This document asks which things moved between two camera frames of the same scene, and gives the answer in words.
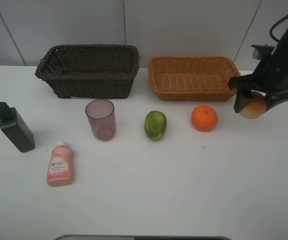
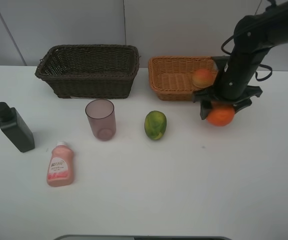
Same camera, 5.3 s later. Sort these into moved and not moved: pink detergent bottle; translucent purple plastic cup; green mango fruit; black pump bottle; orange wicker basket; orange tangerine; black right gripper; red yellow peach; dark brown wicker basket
Moved: orange tangerine; red yellow peach; black right gripper
Not moved: green mango fruit; pink detergent bottle; translucent purple plastic cup; black pump bottle; dark brown wicker basket; orange wicker basket
